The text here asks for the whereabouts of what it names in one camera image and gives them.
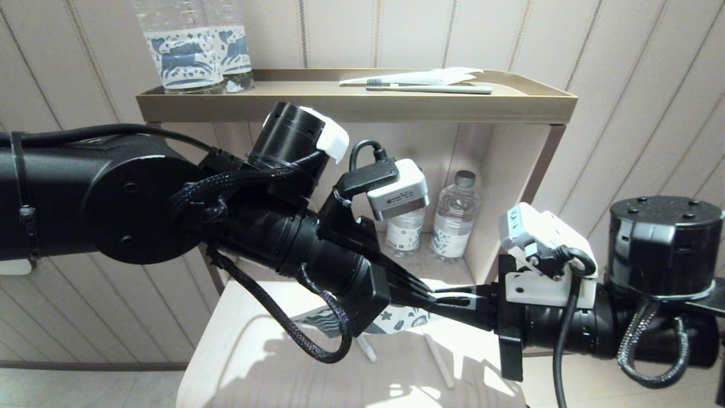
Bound blue white patterned zip pouch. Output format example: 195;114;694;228
295;303;448;341

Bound white toothbrush dark bristles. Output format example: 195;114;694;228
424;331;455;389

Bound small water bottle grey cap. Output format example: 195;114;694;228
430;170;482;262
386;210;425;258

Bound beige wooden shelf cabinet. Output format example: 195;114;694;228
146;122;567;408

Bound grey green toothbrush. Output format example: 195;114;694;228
366;79;494;95

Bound white paper wrapper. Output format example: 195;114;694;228
340;67;485;87

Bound brass coloured shelf tray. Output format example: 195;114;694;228
136;69;579;124

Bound large bottle blue deer label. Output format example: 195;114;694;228
133;0;227;94
204;0;255;93

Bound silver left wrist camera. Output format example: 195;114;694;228
317;159;430;267

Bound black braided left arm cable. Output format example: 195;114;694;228
207;246;353;364
170;164;318;222

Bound grey braided right arm cable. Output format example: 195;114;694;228
617;297;692;389

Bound black left camera cable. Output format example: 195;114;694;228
348;139;389;171

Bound white wall fixture dark rim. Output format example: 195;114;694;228
0;258;35;277

